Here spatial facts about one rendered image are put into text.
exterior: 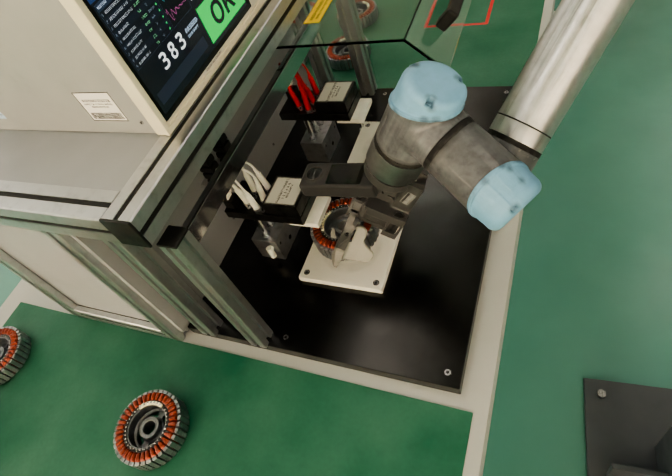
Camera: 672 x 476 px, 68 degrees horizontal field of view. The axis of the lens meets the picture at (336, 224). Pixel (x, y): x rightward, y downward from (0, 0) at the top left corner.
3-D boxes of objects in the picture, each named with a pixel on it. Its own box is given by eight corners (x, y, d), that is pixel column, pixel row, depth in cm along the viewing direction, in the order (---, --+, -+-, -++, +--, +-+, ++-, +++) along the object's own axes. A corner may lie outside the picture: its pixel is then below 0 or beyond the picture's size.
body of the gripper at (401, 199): (392, 243, 73) (421, 201, 63) (338, 221, 73) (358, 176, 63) (404, 204, 77) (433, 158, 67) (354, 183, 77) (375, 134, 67)
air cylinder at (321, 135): (341, 137, 106) (334, 117, 102) (329, 162, 102) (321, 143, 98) (319, 136, 108) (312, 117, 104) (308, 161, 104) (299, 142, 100)
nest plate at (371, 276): (405, 220, 87) (404, 216, 86) (382, 294, 79) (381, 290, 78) (328, 213, 93) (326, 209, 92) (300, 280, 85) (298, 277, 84)
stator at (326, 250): (388, 210, 83) (383, 196, 81) (369, 266, 78) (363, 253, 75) (329, 207, 88) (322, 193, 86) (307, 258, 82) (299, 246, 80)
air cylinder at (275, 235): (301, 226, 93) (291, 208, 89) (286, 259, 89) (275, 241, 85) (277, 224, 95) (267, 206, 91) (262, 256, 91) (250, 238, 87)
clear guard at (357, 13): (476, -16, 84) (474, -52, 80) (448, 73, 71) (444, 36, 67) (307, 1, 97) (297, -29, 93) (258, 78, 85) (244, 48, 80)
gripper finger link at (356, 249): (360, 286, 76) (383, 238, 72) (324, 272, 76) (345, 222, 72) (362, 276, 79) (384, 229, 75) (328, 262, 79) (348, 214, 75)
